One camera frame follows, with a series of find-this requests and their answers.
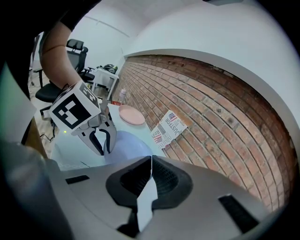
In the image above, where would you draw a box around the person's left forearm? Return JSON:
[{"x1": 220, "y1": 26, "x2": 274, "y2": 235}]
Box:
[{"x1": 38, "y1": 22, "x2": 82, "y2": 91}]

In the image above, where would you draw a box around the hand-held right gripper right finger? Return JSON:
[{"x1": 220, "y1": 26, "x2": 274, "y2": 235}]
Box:
[{"x1": 138, "y1": 155, "x2": 279, "y2": 240}]

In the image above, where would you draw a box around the small white table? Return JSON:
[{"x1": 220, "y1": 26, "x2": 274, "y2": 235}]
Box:
[{"x1": 90, "y1": 67, "x2": 120, "y2": 99}]

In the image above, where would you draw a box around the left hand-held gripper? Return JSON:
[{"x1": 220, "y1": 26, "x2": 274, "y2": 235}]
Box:
[{"x1": 48, "y1": 80, "x2": 117, "y2": 157}]

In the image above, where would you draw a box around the black headset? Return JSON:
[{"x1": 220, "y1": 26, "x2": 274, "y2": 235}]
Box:
[{"x1": 103, "y1": 63, "x2": 119, "y2": 72}]

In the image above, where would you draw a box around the white printed cardboard box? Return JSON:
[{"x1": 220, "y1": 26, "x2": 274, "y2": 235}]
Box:
[{"x1": 150, "y1": 109, "x2": 188, "y2": 150}]

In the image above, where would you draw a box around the big blue plate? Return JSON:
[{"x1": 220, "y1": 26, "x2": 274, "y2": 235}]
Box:
[
  {"x1": 103, "y1": 150, "x2": 141, "y2": 166},
  {"x1": 112, "y1": 130, "x2": 165, "y2": 165}
]

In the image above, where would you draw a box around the person's black shirt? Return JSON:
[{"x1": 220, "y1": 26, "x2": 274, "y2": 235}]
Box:
[{"x1": 4, "y1": 0, "x2": 102, "y2": 100}]

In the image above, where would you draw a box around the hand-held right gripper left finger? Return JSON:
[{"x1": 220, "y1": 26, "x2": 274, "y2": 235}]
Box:
[{"x1": 60, "y1": 156, "x2": 153, "y2": 240}]

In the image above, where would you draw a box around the small pink plate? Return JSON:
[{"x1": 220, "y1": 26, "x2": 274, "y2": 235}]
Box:
[{"x1": 118, "y1": 105, "x2": 146, "y2": 126}]

